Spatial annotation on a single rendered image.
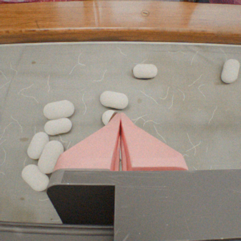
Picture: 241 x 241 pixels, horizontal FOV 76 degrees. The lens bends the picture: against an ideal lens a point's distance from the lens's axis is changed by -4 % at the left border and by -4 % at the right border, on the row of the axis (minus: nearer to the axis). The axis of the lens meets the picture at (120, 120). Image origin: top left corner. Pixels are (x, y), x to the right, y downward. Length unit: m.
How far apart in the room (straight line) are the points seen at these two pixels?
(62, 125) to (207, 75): 0.20
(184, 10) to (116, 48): 0.11
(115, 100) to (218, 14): 0.19
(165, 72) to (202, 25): 0.08
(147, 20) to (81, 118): 0.16
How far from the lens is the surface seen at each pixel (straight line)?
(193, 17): 0.27
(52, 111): 0.20
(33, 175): 0.20
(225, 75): 0.25
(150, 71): 0.21
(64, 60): 0.25
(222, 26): 0.28
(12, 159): 0.24
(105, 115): 0.19
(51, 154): 0.19
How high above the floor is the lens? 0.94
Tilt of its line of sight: 76 degrees down
